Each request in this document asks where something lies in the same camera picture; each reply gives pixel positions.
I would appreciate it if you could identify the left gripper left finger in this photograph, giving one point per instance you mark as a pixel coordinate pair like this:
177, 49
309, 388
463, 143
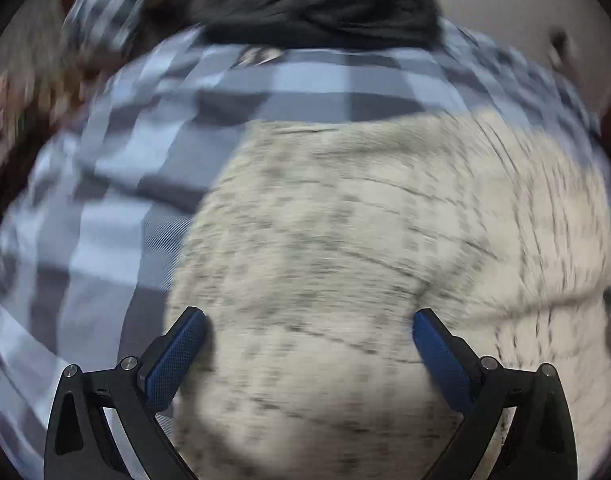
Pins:
79, 443

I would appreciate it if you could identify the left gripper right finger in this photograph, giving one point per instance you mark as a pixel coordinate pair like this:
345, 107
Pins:
540, 443

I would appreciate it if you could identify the wall mounted hair dryer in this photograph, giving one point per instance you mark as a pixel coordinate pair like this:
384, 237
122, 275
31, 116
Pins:
560, 52

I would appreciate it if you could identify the blue checkered bed cover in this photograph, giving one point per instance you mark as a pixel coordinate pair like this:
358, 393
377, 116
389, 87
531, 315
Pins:
87, 249

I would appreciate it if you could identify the cream plaid tweed jacket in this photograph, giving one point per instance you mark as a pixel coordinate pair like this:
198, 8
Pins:
316, 246

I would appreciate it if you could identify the black padded jacket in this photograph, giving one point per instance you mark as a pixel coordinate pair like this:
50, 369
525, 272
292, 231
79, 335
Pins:
313, 24

